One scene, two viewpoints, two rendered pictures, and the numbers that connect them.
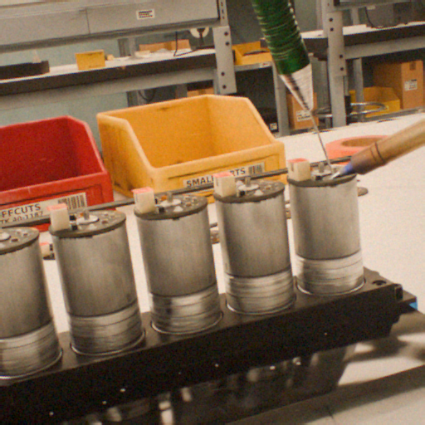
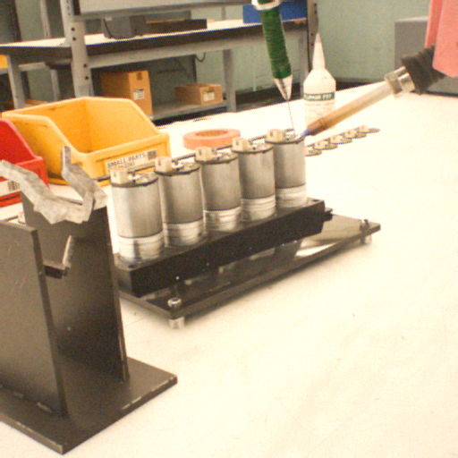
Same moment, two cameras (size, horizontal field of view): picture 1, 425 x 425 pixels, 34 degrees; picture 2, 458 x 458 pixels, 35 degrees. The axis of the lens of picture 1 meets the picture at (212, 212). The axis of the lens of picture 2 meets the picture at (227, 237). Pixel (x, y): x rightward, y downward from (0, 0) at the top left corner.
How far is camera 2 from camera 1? 0.22 m
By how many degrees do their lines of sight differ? 23
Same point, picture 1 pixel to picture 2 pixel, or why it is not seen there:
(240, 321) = (256, 224)
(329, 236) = (294, 173)
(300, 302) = (281, 213)
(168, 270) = (222, 194)
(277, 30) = (280, 54)
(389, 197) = not seen: hidden behind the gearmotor
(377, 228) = not seen: hidden behind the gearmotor
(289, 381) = (298, 248)
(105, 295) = (195, 209)
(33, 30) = not seen: outside the picture
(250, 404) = (287, 258)
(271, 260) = (269, 187)
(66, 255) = (173, 185)
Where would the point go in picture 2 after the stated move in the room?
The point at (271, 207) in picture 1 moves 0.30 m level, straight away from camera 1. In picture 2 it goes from (269, 156) to (140, 100)
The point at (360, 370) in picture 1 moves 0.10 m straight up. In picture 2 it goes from (330, 239) to (326, 59)
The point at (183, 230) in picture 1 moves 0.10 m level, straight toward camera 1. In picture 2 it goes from (231, 169) to (342, 208)
